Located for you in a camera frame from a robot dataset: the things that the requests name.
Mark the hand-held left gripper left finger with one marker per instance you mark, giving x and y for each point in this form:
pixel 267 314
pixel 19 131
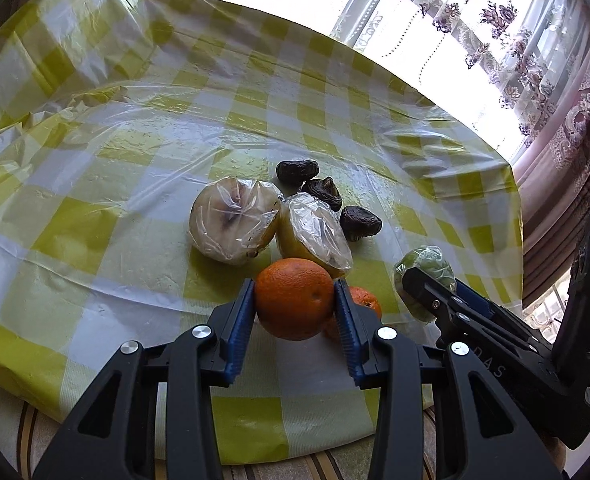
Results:
pixel 240 330

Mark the small orange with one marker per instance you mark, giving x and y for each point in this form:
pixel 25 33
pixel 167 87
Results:
pixel 367 300

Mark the large orange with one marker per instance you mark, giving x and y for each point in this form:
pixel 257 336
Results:
pixel 292 300

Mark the round plastic-wrapped cut fruit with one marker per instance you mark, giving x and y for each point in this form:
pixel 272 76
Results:
pixel 230 220

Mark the white window frame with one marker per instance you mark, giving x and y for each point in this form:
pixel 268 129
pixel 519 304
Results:
pixel 360 5

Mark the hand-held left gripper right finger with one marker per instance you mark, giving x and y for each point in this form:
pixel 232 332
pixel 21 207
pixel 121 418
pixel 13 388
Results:
pixel 347 330

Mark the pink patterned curtain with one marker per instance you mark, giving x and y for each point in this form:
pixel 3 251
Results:
pixel 570 160

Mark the yellow plastic-wrapped cut fruit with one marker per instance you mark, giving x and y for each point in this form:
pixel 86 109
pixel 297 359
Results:
pixel 310 240

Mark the green plastic-wrapped fruit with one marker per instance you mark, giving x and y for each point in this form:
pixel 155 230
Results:
pixel 427 262

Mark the striped brown cushion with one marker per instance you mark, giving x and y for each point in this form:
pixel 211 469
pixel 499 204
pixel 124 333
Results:
pixel 5 425

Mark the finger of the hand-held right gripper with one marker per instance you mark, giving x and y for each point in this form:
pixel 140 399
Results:
pixel 435 295
pixel 480 302

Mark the yellow checked plastic tablecloth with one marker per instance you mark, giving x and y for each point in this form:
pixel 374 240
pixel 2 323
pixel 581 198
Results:
pixel 125 160

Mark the floral lace curtain valance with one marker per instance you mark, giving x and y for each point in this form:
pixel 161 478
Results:
pixel 505 15

